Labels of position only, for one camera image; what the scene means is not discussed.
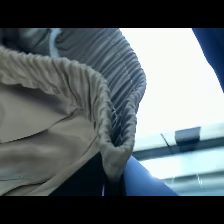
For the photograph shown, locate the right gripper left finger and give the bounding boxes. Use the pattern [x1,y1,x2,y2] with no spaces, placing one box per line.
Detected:
[49,152,105,197]

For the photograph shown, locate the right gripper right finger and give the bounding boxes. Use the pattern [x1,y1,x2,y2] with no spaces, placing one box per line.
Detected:
[104,155,178,197]

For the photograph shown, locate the tan pants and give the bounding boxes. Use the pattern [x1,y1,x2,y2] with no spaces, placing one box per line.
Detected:
[0,27,148,197]

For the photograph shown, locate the silver frame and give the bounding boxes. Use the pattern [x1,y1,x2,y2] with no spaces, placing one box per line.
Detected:
[132,121,224,197]

